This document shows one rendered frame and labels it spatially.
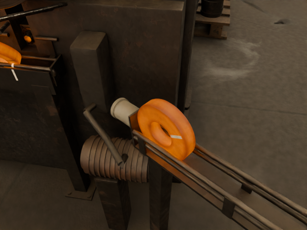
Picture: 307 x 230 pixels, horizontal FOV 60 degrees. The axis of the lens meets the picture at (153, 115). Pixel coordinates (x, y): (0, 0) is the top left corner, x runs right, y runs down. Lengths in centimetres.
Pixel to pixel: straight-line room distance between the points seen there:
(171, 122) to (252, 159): 102
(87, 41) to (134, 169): 38
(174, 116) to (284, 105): 140
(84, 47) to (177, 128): 34
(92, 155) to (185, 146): 34
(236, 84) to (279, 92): 29
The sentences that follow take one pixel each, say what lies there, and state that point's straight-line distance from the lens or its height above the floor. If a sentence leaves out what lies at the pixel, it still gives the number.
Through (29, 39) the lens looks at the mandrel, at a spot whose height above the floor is 74.
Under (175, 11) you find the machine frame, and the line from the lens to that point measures 74.
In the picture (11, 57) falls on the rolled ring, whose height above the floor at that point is 75.
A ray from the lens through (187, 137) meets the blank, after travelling 56.
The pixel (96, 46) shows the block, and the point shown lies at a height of 80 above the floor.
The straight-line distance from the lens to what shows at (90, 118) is 81.
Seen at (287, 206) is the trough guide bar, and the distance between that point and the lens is 58.
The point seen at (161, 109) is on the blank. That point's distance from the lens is 55.
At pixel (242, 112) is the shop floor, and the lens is 174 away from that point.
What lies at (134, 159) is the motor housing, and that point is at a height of 52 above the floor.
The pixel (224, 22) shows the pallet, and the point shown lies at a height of 14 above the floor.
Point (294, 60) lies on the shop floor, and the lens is 237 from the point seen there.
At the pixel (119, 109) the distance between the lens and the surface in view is 69.
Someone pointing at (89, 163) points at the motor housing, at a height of 50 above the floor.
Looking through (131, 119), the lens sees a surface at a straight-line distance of 64.
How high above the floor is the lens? 117
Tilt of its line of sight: 45 degrees down
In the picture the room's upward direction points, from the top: straight up
